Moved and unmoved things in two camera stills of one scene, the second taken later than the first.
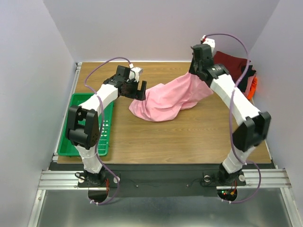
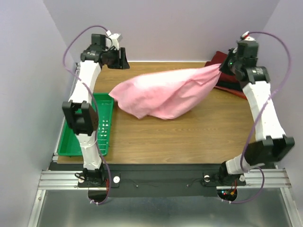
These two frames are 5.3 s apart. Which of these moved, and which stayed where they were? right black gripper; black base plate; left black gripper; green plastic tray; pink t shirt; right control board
Moved: right black gripper; pink t shirt; left black gripper
Stayed: black base plate; right control board; green plastic tray
